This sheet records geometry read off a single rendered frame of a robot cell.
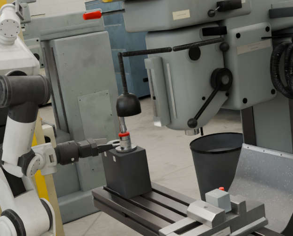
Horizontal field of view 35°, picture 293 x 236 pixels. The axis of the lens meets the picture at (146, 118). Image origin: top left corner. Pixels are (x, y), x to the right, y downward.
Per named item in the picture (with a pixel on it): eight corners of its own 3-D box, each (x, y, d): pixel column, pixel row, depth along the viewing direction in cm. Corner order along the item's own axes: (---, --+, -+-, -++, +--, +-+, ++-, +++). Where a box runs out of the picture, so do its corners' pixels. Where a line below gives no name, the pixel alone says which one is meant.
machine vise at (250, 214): (187, 266, 135) (182, 232, 132) (158, 248, 147) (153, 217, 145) (269, 223, 153) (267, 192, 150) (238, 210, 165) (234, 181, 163)
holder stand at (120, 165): (126, 199, 190) (118, 153, 185) (106, 185, 209) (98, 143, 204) (152, 190, 195) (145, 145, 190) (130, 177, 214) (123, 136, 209)
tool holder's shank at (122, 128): (119, 134, 190) (114, 107, 188) (120, 132, 193) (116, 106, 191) (127, 133, 190) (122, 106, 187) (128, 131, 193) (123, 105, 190)
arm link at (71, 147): (96, 139, 181) (66, 146, 178) (100, 162, 184) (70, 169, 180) (89, 132, 193) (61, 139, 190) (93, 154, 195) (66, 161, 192)
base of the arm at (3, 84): (3, 117, 136) (6, 80, 133) (-13, 104, 145) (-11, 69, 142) (49, 114, 146) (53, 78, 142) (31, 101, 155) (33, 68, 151)
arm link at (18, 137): (21, 187, 151) (32, 128, 142) (-13, 172, 153) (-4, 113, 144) (39, 171, 161) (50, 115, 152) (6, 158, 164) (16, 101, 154)
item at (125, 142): (119, 149, 191) (117, 137, 190) (121, 145, 195) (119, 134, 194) (130, 148, 190) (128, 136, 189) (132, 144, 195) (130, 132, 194)
